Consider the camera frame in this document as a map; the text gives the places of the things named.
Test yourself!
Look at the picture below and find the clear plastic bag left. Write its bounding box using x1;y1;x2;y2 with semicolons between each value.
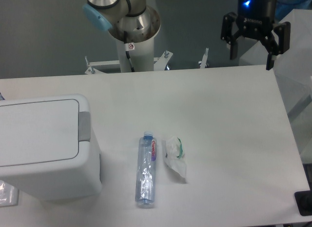
0;181;19;207

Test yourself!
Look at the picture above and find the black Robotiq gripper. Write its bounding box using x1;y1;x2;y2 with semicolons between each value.
220;0;291;70

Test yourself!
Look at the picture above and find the clear plastic water bottle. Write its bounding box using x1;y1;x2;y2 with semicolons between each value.
135;131;157;207

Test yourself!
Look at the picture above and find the black cable on pedestal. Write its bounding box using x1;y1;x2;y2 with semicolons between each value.
123;31;136;73

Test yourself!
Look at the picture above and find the white trash can body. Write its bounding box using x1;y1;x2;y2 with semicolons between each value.
0;94;102;200

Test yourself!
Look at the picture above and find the white base mounting frame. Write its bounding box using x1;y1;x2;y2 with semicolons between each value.
84;50;174;75

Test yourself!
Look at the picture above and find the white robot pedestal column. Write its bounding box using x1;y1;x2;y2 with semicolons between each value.
115;38;154;72

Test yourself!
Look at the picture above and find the white trash can lid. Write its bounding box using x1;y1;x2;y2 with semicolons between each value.
0;97;90;167

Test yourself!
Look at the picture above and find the crumpled white plastic wrapper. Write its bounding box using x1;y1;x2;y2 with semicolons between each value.
162;136;187;181

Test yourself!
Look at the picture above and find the metal bolt bracket right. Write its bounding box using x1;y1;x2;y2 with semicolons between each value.
198;48;210;69

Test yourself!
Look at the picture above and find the black device at table edge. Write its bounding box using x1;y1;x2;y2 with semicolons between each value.
294;190;312;216

